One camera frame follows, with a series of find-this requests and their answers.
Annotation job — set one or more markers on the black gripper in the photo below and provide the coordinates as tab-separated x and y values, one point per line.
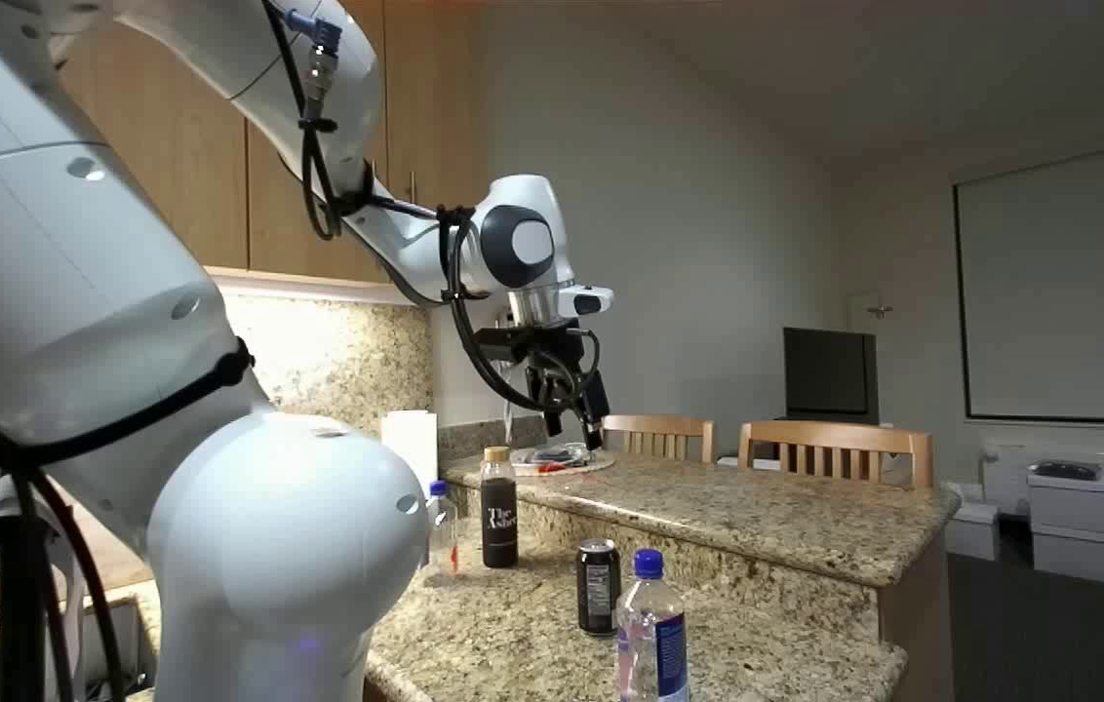
555	359

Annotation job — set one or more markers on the black can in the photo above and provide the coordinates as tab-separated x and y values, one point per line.
600	588

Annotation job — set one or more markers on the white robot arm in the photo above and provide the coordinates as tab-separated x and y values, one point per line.
276	541

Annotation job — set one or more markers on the small clear bottle behind arm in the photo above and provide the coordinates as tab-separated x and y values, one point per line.
445	527

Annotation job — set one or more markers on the plate with red items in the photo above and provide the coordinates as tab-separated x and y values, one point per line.
559	457

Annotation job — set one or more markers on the left wooden chair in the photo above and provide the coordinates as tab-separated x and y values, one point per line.
656	436

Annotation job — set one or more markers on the wooden chair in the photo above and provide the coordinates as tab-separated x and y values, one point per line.
838	450
656	436

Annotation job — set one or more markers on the dark juice bottle tan cap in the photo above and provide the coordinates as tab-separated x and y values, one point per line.
496	509

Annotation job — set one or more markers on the white paper towel roll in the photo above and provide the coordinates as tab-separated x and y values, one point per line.
416	437

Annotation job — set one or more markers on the black monitor screen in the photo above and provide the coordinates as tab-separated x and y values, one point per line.
829	378

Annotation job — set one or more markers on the blue cap water bottle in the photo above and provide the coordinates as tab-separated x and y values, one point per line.
655	634

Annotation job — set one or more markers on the right wooden chair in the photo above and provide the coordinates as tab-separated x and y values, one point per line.
838	450

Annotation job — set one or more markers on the wooden upper cabinets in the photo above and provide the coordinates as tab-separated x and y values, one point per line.
226	190

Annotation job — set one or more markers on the white projector screen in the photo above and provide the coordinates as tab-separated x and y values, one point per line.
1032	292

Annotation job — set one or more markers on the white storage box stack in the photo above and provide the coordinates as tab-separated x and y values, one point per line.
1061	500

